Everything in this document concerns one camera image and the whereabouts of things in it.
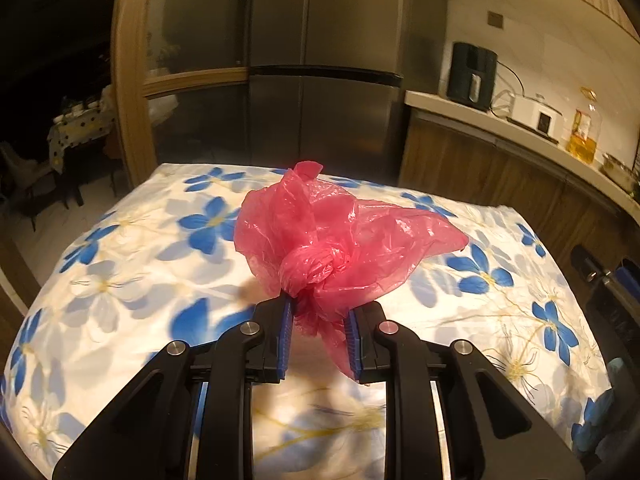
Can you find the dark wall switch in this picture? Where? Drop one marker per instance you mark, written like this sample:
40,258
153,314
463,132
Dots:
495,18

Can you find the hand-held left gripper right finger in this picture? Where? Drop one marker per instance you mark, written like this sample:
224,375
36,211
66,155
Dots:
352,345

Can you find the metal bowl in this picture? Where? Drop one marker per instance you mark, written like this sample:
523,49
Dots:
620,170

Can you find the blue cloth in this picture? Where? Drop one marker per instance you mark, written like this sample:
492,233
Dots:
615,366

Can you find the cooking oil bottle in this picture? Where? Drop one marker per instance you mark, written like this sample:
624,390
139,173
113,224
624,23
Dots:
582,140

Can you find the white rice cooker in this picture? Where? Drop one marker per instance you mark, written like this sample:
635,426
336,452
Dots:
535,115

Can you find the wooden glass door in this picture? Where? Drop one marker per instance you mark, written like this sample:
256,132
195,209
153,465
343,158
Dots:
195,25

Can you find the pink plastic bag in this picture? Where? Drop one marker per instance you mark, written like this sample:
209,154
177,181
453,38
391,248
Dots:
325,230

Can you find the blue floral tablecloth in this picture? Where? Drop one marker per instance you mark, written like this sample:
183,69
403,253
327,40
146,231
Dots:
150,285

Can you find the wooden kitchen counter cabinet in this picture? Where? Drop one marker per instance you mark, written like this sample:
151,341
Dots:
475,170

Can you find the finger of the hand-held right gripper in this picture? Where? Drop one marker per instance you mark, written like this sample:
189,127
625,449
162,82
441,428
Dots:
629,280
587,265

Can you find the black air fryer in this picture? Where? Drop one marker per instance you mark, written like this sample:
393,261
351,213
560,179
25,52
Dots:
467,75

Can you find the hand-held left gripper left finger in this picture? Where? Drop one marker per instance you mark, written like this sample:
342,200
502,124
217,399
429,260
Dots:
286,340

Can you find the polka dot covered table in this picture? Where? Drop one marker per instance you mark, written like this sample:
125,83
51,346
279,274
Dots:
80,130

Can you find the steel refrigerator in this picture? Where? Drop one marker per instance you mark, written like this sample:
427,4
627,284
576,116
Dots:
340,35

